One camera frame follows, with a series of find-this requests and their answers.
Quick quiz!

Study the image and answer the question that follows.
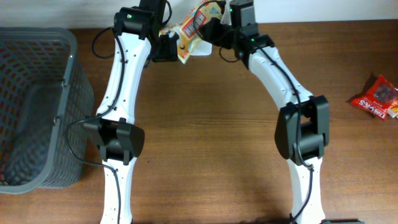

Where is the yellow snack bag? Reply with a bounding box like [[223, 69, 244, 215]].
[[160, 0, 227, 64]]

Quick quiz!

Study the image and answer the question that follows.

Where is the red snack bag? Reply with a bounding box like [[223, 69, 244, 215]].
[[351, 75, 397, 120]]

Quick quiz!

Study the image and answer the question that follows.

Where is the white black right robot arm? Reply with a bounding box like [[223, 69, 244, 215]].
[[193, 1, 330, 223]]

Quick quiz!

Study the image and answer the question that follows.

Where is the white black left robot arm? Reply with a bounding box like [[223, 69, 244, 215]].
[[83, 1, 172, 223]]

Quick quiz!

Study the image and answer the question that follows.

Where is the white barcode scanner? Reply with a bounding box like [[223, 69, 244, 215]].
[[191, 40, 212, 56]]

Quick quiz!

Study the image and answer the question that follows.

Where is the grey plastic basket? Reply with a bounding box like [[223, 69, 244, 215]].
[[1, 27, 95, 194]]

